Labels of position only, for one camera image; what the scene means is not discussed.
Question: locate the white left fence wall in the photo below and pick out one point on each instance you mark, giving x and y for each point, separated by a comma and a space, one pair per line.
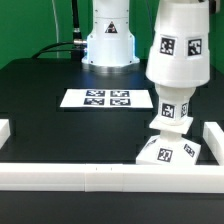
4, 131

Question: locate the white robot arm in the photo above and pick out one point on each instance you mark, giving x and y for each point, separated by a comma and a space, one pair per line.
110, 43

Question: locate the white front fence wall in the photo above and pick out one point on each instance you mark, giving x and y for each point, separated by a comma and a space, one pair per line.
111, 178

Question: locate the white marker tag sheet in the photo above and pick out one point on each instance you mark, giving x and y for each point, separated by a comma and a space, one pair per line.
106, 98

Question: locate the white lamp base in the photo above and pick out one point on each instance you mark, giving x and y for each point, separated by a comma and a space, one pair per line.
169, 147

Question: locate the white lamp shade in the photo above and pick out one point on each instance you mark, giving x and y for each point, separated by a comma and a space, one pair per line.
179, 56

